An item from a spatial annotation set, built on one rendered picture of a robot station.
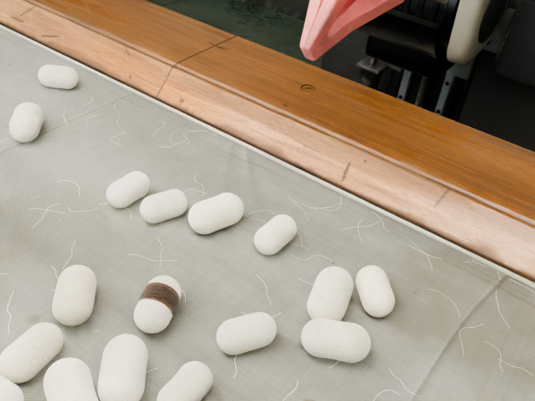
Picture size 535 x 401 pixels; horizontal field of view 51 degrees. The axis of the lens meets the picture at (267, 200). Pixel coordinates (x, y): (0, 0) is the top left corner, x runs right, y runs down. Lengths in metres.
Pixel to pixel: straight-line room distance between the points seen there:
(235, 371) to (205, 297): 0.05
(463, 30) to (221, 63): 0.42
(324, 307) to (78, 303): 0.13
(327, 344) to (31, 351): 0.14
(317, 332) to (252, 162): 0.17
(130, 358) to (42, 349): 0.04
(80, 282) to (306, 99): 0.24
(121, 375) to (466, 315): 0.20
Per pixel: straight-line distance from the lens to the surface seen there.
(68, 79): 0.51
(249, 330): 0.29
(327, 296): 0.31
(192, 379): 0.28
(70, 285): 0.31
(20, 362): 0.29
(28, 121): 0.45
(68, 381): 0.28
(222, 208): 0.36
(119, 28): 0.57
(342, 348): 0.30
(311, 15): 0.33
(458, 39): 0.85
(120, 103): 0.50
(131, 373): 0.28
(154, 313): 0.30
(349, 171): 0.42
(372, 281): 0.33
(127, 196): 0.38
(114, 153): 0.44
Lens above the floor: 0.99
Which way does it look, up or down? 39 degrees down
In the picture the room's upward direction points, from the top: 7 degrees clockwise
